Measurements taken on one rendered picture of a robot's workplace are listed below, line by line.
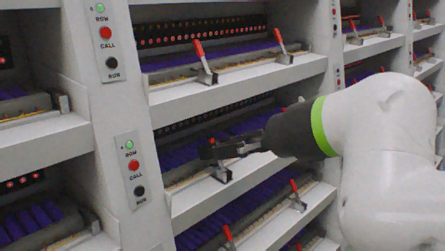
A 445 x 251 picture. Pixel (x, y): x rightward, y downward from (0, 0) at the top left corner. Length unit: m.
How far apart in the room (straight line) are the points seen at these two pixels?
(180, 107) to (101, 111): 0.15
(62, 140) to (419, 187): 0.43
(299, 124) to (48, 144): 0.34
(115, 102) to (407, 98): 0.38
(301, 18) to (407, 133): 0.67
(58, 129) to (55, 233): 0.18
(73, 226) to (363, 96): 0.47
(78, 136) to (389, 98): 0.40
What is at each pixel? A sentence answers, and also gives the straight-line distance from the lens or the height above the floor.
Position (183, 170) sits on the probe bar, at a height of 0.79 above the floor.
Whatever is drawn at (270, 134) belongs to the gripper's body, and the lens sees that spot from 0.54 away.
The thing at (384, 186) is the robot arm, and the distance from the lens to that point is 0.40.
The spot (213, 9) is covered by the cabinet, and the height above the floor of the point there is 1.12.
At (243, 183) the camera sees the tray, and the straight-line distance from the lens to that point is 0.73.
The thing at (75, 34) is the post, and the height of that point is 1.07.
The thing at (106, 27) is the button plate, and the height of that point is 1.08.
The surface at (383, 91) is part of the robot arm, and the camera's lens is 0.44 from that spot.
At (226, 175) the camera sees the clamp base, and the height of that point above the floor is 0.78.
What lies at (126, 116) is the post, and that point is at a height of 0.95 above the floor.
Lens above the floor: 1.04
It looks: 13 degrees down
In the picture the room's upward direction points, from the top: 9 degrees counter-clockwise
